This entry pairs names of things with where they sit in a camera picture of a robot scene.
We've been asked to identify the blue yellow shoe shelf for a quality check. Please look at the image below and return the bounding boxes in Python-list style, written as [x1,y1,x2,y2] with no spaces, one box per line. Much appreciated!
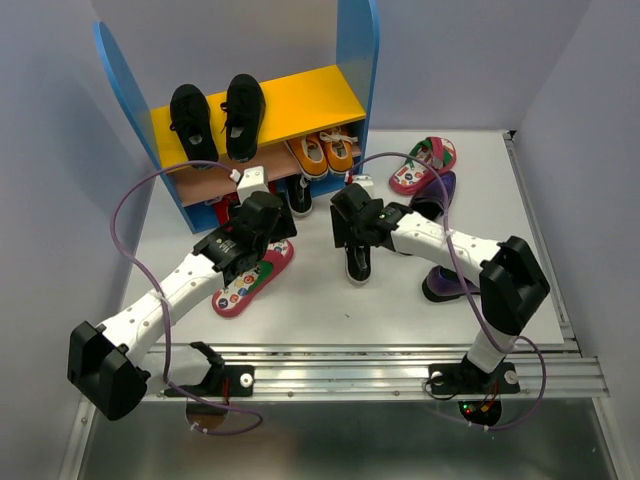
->
[93,1,379,233]

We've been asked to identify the black sneaker on top shelf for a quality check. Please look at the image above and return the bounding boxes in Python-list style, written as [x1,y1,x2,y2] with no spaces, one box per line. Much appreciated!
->
[220,73,266,163]

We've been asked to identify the purple shoe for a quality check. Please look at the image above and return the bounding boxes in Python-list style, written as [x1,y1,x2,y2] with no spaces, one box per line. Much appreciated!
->
[421,266,465,303]
[409,171,457,221]

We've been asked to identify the yellow sneaker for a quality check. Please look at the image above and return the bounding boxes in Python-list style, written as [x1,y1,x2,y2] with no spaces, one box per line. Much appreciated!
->
[319,126,358,175]
[286,133,329,180]

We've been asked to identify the black white high-top sneaker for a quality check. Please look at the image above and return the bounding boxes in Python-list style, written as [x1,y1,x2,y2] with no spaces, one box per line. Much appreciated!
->
[285,174,313,218]

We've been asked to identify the red sneaker left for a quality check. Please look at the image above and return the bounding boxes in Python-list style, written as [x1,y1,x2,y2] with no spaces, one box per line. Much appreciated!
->
[205,193,240,230]

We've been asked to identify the pink patterned sandal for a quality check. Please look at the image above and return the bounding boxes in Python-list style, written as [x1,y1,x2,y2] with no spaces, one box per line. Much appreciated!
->
[389,136,457,196]
[211,240,294,318]

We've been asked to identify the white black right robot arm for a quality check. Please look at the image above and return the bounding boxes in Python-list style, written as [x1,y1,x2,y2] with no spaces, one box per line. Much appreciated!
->
[330,183,550,400]

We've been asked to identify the yellow sneaker right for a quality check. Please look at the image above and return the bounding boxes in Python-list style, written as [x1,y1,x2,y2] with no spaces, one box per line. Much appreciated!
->
[319,126,358,175]

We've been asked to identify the black sneaker far left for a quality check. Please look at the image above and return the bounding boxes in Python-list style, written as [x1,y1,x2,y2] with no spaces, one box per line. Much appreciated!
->
[170,84,219,170]

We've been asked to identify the purple shoe upper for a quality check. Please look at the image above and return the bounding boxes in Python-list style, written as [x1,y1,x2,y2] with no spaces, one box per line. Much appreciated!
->
[409,171,457,221]

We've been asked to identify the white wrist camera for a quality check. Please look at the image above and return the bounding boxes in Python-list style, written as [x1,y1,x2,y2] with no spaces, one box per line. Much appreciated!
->
[345,173,375,197]
[237,166,269,203]

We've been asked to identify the yellow sneaker left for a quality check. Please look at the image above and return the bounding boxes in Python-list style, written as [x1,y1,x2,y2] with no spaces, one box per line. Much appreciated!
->
[286,133,329,180]

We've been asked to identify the aluminium mounting rail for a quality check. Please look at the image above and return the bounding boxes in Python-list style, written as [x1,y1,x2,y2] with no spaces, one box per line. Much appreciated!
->
[214,340,609,403]

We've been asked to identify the purple shoe lower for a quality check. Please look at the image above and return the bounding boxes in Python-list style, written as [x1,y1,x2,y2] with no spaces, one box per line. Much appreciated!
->
[421,266,465,303]

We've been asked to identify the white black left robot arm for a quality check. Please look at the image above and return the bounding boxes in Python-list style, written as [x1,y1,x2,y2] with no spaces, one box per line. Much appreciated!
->
[67,190,297,420]

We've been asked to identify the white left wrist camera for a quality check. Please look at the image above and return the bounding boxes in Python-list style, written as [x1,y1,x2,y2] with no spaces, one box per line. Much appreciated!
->
[237,166,269,203]

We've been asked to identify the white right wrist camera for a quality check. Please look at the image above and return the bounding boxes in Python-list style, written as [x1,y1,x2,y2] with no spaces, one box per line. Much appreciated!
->
[345,173,375,197]

